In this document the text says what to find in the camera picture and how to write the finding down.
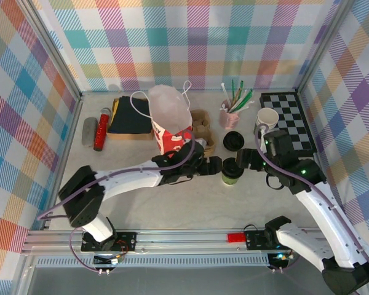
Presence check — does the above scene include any green paper coffee cup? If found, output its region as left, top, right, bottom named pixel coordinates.
left=221, top=157, right=245, bottom=187

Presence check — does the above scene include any brown pulp cup carrier stack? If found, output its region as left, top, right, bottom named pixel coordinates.
left=189, top=109, right=218, bottom=154

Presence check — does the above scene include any red white paper gift bag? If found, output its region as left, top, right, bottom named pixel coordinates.
left=130, top=80, right=194, bottom=160

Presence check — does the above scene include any black cup lid stack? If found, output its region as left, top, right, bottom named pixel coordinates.
left=223, top=130, right=245, bottom=152

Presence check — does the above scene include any green white paper cup stack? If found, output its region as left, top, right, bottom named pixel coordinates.
left=253, top=107, right=279, bottom=135

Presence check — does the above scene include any black grey chessboard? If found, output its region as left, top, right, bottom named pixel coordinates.
left=259, top=91, right=318, bottom=154

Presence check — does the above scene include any pink straw holder cup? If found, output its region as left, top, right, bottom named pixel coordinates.
left=218, top=100, right=240, bottom=129

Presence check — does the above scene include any white wrapped straw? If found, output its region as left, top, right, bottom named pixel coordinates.
left=230, top=93, right=256, bottom=114

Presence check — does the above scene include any green plastic straw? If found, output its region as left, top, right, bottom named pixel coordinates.
left=232, top=88, right=254, bottom=112

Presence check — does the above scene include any white plastic straw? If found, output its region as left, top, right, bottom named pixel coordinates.
left=220, top=81, right=230, bottom=105

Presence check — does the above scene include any navy napkin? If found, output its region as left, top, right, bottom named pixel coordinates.
left=108, top=95, right=154, bottom=135

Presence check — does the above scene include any red glitter toy microphone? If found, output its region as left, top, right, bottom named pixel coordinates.
left=93, top=107, right=112, bottom=152

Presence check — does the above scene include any yellow napkin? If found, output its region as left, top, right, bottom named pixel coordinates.
left=111, top=98, right=121, bottom=124

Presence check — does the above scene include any small connector board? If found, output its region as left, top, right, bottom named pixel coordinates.
left=269, top=252, right=296, bottom=262
left=93, top=254, right=124, bottom=266

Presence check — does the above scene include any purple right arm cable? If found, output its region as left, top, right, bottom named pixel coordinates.
left=255, top=126, right=369, bottom=277

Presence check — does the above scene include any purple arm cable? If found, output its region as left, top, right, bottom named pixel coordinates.
left=36, top=128, right=196, bottom=274
left=255, top=126, right=369, bottom=277

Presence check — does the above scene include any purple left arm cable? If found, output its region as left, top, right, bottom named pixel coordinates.
left=36, top=128, right=196, bottom=274

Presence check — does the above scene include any aluminium frame rail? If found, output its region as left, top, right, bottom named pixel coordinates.
left=42, top=95, right=84, bottom=231
left=79, top=88, right=299, bottom=95

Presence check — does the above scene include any wide aluminium base rail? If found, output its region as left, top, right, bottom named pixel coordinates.
left=21, top=226, right=362, bottom=256

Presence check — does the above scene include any grey slotted cable duct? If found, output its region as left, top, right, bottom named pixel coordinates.
left=33, top=256, right=271, bottom=269

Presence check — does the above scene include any aluminium frame post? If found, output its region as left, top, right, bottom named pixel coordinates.
left=20, top=0, right=82, bottom=101
left=296, top=0, right=357, bottom=96

